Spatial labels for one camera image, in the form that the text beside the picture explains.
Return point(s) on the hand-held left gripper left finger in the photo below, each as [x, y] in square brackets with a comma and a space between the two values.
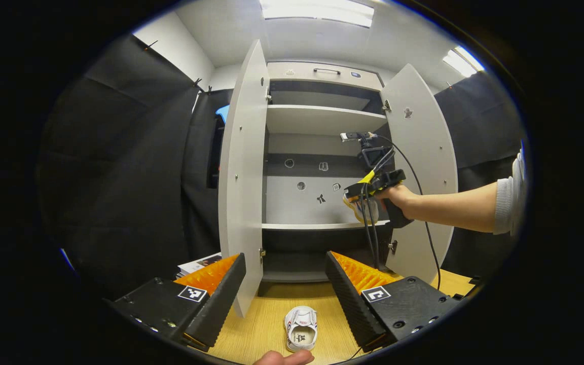
[218, 304]

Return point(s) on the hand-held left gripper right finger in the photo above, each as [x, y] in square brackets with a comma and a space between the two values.
[353, 304]

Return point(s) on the white shoe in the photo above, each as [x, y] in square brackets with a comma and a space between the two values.
[301, 329]
[353, 210]

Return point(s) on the grey cabinet drawer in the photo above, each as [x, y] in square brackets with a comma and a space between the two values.
[302, 75]

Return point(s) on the brown book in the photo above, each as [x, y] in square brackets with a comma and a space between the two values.
[195, 264]

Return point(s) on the ceiling light panel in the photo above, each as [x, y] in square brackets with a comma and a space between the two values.
[317, 12]
[462, 62]

